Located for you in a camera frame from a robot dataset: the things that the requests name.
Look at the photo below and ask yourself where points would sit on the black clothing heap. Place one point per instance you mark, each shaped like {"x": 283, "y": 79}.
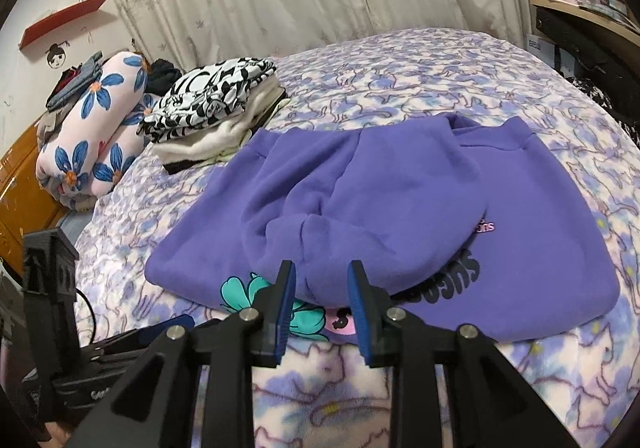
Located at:
{"x": 165, "y": 73}

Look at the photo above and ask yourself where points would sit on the black and white speckled cloth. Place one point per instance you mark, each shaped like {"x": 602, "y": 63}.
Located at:
{"x": 610, "y": 103}

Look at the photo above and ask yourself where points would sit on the wooden headboard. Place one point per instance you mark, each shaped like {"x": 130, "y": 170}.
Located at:
{"x": 25, "y": 188}

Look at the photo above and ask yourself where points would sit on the grey bed sheet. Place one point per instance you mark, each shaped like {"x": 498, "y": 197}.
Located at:
{"x": 77, "y": 233}

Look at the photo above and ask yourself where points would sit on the denim clothing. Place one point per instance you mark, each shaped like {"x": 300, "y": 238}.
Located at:
{"x": 75, "y": 86}

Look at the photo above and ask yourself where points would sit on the purple floral bed blanket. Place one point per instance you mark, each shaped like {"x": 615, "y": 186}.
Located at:
{"x": 350, "y": 73}

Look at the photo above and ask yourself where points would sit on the face wall sticker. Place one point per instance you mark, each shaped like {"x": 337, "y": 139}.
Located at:
{"x": 56, "y": 56}

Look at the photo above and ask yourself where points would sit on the rolled white blue-flower blanket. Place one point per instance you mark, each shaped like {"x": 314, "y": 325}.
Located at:
{"x": 95, "y": 128}

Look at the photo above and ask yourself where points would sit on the white box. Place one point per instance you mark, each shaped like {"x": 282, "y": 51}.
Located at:
{"x": 539, "y": 51}

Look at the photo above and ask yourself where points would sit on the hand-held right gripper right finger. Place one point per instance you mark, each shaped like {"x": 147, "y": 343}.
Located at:
{"x": 362, "y": 318}

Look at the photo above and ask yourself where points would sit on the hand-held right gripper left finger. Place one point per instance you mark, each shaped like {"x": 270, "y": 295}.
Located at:
{"x": 282, "y": 308}

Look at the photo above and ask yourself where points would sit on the grey cloth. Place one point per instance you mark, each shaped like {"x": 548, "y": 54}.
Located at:
{"x": 49, "y": 128}

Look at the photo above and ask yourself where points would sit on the purple hoodie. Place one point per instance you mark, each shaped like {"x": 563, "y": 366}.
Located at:
{"x": 400, "y": 188}

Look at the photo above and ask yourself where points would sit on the person's left hand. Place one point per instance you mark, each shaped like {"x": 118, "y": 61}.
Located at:
{"x": 59, "y": 437}

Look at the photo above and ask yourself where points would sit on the stack of folded clothes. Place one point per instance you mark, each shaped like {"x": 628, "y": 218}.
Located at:
{"x": 215, "y": 143}

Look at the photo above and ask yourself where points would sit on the red wall shelf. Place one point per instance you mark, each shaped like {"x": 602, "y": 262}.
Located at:
{"x": 60, "y": 21}

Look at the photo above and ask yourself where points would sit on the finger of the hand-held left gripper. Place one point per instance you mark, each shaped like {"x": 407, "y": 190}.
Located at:
{"x": 132, "y": 343}
{"x": 181, "y": 320}

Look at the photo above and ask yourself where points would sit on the teal boxes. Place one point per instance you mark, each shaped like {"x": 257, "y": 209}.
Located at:
{"x": 607, "y": 9}

